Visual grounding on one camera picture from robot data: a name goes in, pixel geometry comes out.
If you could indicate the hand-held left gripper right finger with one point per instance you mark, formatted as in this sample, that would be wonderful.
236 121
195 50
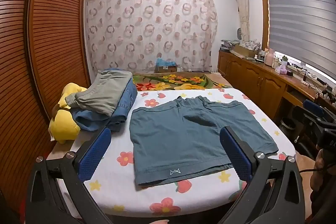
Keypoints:
236 153

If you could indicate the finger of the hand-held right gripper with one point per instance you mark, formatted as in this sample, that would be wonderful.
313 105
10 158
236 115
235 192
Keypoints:
311 120
313 106

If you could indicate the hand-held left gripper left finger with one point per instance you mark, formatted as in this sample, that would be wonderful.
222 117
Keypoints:
93 153

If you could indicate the teal shorts pants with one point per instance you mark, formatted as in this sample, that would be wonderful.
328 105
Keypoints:
183 140

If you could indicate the folded grey pants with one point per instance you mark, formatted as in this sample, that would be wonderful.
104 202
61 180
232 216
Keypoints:
105 92

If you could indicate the person's right hand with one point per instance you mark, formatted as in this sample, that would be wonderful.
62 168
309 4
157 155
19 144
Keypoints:
319 169

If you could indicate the person's left hand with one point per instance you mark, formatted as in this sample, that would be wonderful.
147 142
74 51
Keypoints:
158 222

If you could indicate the metal trash bin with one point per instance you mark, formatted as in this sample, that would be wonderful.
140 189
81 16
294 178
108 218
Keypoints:
288 124

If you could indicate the white flower print bedsheet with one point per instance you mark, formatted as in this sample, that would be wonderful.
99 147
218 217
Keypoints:
115 140

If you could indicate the white power strip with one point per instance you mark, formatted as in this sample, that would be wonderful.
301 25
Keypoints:
311 79

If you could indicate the yellow plush toy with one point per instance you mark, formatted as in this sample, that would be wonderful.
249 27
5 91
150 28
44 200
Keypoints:
63 124

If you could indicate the purple bottle with green cap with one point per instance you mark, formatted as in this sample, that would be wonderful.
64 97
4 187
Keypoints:
282 66

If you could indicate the folded blue jeans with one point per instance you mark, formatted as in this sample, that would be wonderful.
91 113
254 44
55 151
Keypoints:
123 111

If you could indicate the pink bottle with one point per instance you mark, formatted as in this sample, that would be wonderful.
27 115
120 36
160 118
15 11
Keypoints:
269 58

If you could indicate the wooden cabinet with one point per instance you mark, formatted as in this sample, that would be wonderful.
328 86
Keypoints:
252 77

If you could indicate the open shallow cardboard box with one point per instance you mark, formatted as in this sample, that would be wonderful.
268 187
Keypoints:
245 52

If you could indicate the pile of patterned cloth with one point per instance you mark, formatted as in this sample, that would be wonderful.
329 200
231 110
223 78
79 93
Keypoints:
250 44

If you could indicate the green orange floral blanket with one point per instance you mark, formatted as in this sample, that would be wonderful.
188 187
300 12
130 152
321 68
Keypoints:
183 81

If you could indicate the grey striped window blind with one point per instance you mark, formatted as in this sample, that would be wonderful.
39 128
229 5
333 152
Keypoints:
302 16

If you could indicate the small oval mirror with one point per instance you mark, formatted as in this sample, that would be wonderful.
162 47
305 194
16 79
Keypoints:
240 33

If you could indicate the blue plastic bag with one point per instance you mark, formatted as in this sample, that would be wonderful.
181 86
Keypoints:
162 61

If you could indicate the beige tied curtain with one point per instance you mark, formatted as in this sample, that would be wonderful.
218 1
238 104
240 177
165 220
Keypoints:
242 3

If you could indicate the wooden slatted headboard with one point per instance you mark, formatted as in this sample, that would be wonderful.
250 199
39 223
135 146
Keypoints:
52 29

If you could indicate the wooden window frame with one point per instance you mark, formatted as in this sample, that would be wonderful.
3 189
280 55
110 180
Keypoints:
264 11

